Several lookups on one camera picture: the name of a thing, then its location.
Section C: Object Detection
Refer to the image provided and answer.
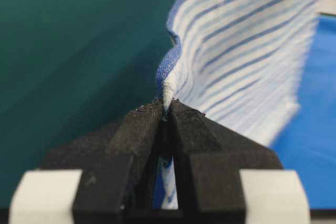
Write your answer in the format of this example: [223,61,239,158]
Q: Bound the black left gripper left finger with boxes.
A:
[9,98,165,224]

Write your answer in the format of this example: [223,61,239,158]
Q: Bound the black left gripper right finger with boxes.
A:
[167,99,310,224]

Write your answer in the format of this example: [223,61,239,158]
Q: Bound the blue white striped towel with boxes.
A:
[152,0,325,210]

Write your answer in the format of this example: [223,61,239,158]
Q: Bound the blue table cloth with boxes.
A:
[272,15,335,209]

